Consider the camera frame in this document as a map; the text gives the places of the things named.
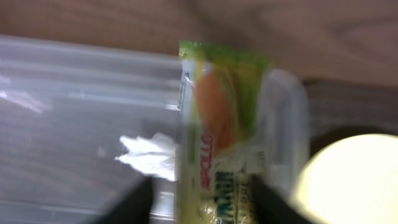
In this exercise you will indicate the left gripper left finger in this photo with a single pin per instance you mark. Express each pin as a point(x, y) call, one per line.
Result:
point(133, 208)

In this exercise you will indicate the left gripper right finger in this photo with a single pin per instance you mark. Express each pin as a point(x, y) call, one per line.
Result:
point(269, 207)

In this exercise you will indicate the white tissue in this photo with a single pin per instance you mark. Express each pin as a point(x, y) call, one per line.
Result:
point(152, 157)

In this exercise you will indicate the green yellow snack wrapper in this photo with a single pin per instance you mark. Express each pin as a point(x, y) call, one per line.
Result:
point(222, 135)

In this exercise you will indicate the yellow plate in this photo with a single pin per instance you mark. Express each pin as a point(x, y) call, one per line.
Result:
point(353, 180)

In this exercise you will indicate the dark brown serving tray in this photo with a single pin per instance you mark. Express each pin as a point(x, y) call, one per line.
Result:
point(340, 110)

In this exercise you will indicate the clear plastic bin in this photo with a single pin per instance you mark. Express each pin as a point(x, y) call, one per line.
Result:
point(65, 106)

